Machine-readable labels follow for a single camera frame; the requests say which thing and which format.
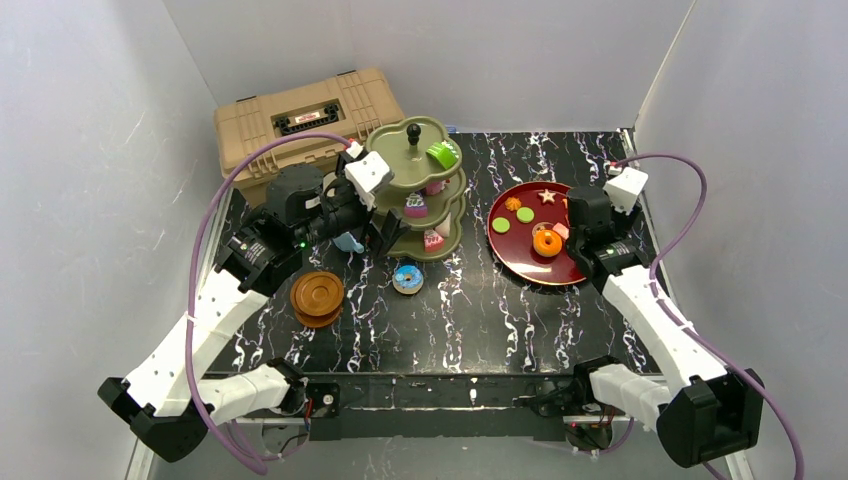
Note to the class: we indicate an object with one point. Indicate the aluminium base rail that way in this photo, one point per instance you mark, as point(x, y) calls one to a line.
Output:
point(344, 405)

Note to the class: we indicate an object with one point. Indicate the purple frosted cake slice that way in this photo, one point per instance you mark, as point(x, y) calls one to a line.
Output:
point(415, 206)

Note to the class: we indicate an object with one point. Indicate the red round lacquer tray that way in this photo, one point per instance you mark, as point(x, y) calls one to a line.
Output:
point(514, 249)

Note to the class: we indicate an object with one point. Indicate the green three-tier serving stand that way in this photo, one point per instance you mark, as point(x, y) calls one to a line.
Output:
point(403, 146)

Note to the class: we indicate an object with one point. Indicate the green cube sweet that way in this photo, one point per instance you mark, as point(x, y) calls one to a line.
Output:
point(444, 153)

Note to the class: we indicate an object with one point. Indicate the white sugared cake piece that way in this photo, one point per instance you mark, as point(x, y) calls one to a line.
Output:
point(444, 227)

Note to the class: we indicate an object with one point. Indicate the orange flower cookie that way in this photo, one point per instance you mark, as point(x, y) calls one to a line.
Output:
point(512, 204)

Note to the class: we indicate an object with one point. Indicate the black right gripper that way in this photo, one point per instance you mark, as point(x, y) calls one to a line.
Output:
point(577, 240)

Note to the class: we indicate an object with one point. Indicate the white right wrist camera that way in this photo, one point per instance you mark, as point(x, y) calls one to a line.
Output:
point(624, 189)

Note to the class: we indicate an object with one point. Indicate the blue frosted donut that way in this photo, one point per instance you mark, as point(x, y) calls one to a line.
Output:
point(407, 279)

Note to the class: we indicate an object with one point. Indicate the star shaped cookie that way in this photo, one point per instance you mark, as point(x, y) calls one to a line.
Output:
point(547, 197)

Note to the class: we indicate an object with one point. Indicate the stacked brown wooden coasters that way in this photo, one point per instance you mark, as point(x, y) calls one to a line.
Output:
point(316, 298)

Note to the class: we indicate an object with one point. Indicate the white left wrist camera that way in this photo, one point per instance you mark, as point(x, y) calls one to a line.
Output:
point(368, 172)

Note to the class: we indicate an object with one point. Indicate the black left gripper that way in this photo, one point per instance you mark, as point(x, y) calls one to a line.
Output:
point(370, 216)

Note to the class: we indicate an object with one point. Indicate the pink sprinkled cake slice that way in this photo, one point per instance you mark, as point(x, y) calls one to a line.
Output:
point(432, 241)

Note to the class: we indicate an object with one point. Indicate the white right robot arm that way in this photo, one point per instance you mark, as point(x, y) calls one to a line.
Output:
point(669, 358)

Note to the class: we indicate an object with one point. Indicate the tan plastic toolbox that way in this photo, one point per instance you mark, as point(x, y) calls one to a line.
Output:
point(352, 105)

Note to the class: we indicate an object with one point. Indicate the blue mug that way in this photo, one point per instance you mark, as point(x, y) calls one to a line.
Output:
point(347, 242)

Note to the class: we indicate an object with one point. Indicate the orange glazed donut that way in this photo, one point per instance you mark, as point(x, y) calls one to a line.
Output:
point(547, 243)

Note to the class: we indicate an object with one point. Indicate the red layered cake square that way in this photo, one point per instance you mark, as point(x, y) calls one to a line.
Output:
point(434, 188)

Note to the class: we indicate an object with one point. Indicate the green macaron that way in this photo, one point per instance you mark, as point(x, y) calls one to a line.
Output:
point(500, 225)
point(525, 215)

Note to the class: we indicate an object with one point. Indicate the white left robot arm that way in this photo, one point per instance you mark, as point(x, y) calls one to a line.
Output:
point(199, 344)

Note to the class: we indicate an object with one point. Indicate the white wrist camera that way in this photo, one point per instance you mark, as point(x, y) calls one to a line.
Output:
point(368, 172)
point(624, 189)

